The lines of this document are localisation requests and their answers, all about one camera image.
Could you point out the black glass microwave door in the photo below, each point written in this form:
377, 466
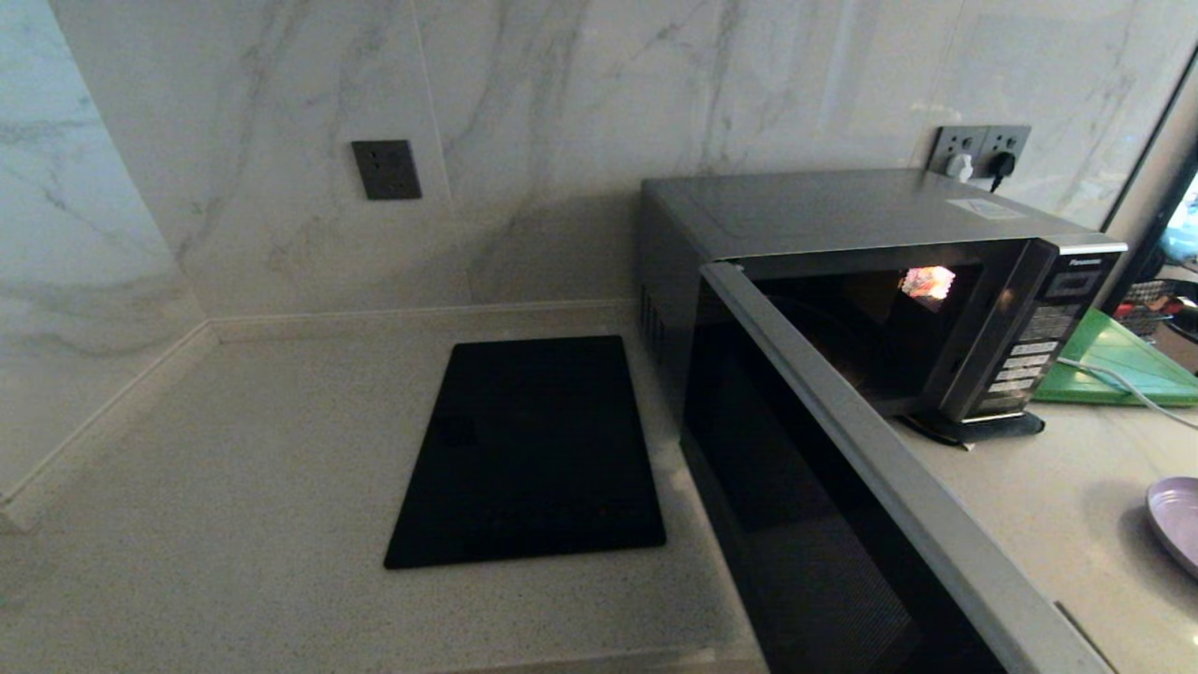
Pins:
824, 524

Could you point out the lilac plastic plate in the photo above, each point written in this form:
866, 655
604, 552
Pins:
1177, 515

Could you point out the dark cloth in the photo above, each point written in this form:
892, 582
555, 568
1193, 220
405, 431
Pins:
997, 428

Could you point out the black glass induction cooktop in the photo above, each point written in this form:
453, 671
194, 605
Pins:
529, 459

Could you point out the white power plug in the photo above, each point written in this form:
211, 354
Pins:
960, 168

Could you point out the black power plug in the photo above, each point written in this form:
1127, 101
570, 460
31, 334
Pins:
1002, 165

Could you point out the green cutting board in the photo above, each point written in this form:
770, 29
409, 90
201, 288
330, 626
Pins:
1114, 365

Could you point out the blue background object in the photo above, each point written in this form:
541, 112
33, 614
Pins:
1181, 243

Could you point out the dark grey wall socket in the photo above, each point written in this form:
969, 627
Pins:
386, 169

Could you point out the dark window frame post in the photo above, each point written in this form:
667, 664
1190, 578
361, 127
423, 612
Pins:
1142, 211

